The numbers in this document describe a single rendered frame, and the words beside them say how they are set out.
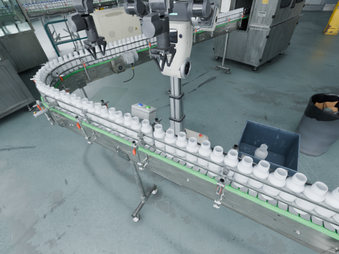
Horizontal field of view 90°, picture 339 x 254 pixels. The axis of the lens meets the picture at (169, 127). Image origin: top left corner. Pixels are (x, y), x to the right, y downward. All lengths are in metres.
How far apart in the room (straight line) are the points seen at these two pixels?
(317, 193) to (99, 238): 1.66
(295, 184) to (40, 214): 2.18
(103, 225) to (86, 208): 0.27
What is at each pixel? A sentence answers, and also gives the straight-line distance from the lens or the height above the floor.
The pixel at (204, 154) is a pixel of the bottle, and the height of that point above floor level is 1.12.
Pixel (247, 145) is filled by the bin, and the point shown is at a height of 0.73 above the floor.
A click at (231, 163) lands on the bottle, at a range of 0.77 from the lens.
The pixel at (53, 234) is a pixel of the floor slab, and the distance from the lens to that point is 2.15.
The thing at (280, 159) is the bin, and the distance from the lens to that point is 1.42.
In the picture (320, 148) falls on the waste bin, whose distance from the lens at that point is 2.61.
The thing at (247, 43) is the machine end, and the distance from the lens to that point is 4.42.
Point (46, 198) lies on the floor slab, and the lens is 2.39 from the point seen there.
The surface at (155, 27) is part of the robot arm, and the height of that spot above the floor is 1.59.
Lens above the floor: 1.72
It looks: 41 degrees down
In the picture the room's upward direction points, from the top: 4 degrees counter-clockwise
